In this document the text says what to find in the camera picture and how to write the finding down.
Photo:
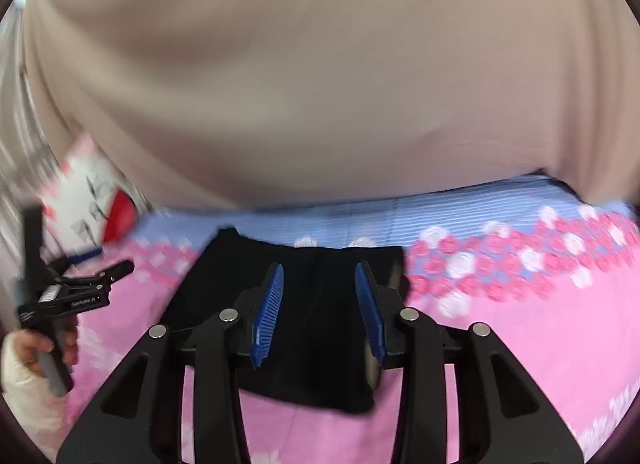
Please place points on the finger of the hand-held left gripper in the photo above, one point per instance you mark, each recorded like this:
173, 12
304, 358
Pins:
82, 258
117, 271

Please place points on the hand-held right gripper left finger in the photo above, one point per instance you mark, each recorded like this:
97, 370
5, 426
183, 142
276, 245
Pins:
267, 314

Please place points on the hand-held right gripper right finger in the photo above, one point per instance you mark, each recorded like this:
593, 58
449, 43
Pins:
371, 314

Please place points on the black pants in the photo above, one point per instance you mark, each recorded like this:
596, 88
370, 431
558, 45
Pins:
315, 294

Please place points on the person's left forearm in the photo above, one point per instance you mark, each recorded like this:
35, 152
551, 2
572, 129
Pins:
22, 404

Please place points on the person's left hand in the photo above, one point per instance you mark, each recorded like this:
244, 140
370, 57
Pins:
27, 349

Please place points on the cat face pillow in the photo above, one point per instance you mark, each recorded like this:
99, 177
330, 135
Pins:
85, 194

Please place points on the pale pink satin curtain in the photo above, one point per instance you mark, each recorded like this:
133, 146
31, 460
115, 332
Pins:
25, 143

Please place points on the pink floral bed sheet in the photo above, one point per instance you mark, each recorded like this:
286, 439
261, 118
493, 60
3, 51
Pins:
525, 354

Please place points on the beige curtain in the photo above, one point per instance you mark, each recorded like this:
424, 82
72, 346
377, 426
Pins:
325, 68

